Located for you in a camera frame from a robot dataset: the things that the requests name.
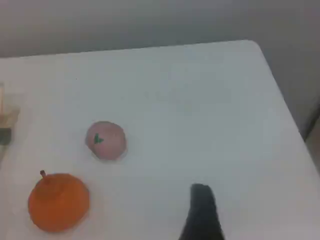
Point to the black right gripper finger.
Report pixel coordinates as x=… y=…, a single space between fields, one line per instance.
x=202 y=215

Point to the pink toy peach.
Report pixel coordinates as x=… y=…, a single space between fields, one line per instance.
x=107 y=142

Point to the orange toy fruit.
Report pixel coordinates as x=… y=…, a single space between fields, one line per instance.
x=58 y=202

